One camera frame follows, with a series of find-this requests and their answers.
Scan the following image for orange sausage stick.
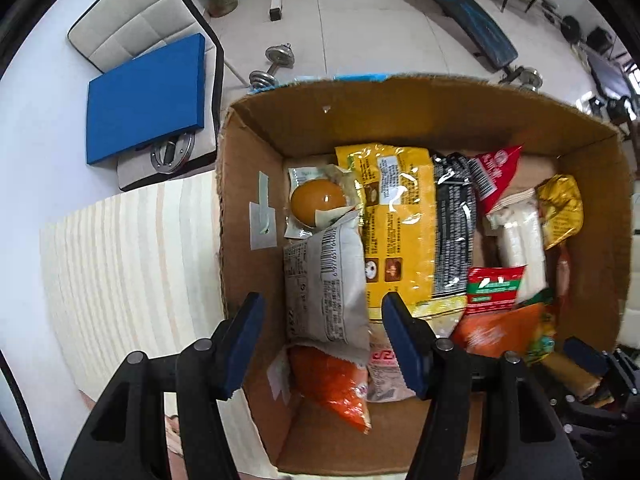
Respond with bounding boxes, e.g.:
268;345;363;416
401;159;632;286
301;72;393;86
556;247;572;311

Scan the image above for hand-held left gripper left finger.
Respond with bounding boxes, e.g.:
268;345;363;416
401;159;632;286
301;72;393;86
60;292;267;480

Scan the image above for printed cardboard box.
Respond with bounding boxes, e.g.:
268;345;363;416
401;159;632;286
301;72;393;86
215;74;635;476

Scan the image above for orange snack packet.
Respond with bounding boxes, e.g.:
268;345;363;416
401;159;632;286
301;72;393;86
289;344;373;435
450;302;548;361

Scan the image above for large yellow snack packet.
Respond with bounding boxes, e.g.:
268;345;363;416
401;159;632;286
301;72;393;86
334;144;468;321

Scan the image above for round metal plate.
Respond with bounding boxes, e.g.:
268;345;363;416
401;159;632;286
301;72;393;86
150;132;196;174

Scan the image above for golden yellow snack packet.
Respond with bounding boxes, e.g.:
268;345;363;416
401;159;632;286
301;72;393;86
536;174;585;251

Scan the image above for grey cushioned chair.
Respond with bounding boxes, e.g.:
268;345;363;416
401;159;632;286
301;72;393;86
67;0;226;193

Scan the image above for cat printed table mat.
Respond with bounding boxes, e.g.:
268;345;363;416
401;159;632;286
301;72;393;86
39;170;281;480

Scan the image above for blue black weight bench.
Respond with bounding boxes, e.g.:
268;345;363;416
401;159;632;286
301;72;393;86
382;0;518;72

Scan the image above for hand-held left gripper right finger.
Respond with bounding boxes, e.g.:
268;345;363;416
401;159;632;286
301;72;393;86
381;292;583;480

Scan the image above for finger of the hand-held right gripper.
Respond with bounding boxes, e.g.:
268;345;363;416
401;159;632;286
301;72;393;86
564;337;608;377

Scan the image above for white clear snack packet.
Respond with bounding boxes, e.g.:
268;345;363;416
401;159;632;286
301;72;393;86
487;187;548;306

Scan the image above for chrome dumbbell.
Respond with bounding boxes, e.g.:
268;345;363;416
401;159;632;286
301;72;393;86
248;43;297;92
500;65;545;93

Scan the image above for brown snack stick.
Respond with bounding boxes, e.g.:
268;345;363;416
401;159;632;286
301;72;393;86
545;352;601;398

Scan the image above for blue cushion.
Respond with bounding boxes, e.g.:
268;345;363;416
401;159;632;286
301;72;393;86
86;33;207;166

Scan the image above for red green snack packet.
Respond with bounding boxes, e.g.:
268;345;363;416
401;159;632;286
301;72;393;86
465;265;527;317

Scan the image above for pale yellow packet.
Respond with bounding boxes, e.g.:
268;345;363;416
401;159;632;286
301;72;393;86
412;294;468;338

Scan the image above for braised egg packet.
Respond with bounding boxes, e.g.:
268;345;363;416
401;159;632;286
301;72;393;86
284;165;363;238

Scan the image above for black barbell weights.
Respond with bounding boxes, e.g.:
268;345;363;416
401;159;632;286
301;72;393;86
560;15;582;44

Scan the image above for black white patterned packet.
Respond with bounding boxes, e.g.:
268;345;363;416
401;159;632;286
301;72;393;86
431;152;478;296

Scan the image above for yellow clear snack packet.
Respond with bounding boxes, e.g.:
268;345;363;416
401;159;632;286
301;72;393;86
367;332;422;403

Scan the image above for black cable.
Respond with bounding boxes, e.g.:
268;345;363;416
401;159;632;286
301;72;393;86
0;350;51;480

